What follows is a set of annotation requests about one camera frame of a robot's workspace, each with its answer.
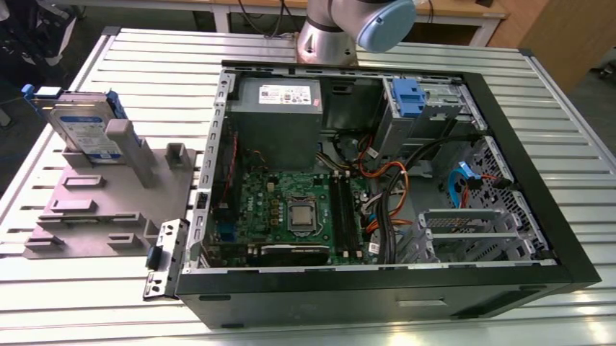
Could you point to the hard disk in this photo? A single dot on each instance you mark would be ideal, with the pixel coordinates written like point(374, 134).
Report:
point(84, 131)

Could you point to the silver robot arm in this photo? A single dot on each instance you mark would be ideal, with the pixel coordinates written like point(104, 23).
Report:
point(322, 47)

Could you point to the metal disk bay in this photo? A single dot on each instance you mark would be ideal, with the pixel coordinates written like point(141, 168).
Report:
point(461, 236)

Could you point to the green motherboard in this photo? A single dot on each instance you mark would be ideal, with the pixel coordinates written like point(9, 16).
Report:
point(307, 184)

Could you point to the grey power supply unit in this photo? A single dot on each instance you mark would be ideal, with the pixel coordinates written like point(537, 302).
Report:
point(274, 137)

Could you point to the silver CPU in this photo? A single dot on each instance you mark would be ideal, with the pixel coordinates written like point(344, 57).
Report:
point(304, 217)

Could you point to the black RAM slot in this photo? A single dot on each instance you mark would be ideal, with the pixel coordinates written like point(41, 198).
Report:
point(338, 212)

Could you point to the CPU socket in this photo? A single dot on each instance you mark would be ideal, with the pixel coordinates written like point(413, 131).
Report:
point(306, 233)

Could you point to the black graphics card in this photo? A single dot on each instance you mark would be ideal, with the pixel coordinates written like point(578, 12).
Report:
point(292, 254)

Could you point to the metal drive cage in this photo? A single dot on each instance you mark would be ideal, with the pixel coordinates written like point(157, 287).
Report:
point(409, 133)

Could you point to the blue plastic drive latch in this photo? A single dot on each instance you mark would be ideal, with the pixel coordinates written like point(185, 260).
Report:
point(406, 97)

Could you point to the black PC case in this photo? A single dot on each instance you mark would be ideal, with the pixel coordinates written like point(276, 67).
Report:
point(336, 288)

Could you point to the grey parts rack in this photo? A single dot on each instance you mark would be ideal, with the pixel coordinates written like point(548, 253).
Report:
point(120, 202)

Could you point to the brown wooden cabinet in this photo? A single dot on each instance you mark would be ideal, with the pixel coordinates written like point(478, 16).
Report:
point(568, 36)

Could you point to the black chair base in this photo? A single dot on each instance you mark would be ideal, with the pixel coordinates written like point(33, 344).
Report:
point(606, 68)

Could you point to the wooden desk with white frame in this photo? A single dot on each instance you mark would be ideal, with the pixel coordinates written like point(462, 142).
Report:
point(471, 15)

